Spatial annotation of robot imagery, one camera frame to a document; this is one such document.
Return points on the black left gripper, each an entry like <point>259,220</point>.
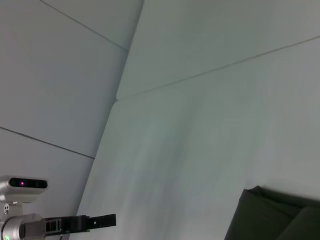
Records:
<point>35,227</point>

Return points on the dark green FREE T-shirt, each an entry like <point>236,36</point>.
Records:
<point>275,217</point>

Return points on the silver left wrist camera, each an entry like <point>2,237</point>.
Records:
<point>22,187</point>

